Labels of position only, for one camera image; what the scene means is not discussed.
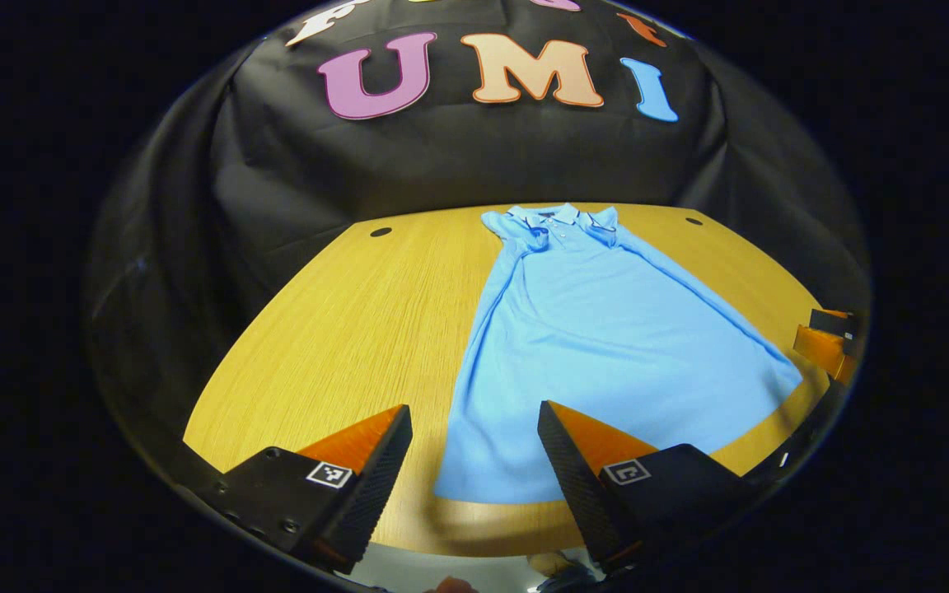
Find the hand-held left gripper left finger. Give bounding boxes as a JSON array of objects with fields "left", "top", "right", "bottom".
[{"left": 199, "top": 404, "right": 414, "bottom": 576}]

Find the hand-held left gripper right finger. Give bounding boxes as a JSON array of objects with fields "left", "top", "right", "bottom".
[{"left": 538, "top": 401, "right": 760, "bottom": 575}]

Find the light blue T-shirt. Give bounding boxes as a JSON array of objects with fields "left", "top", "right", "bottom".
[{"left": 433, "top": 203, "right": 805, "bottom": 505}]

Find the black backdrop cloth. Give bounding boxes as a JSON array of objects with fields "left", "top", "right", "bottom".
[{"left": 83, "top": 0, "right": 871, "bottom": 462}]

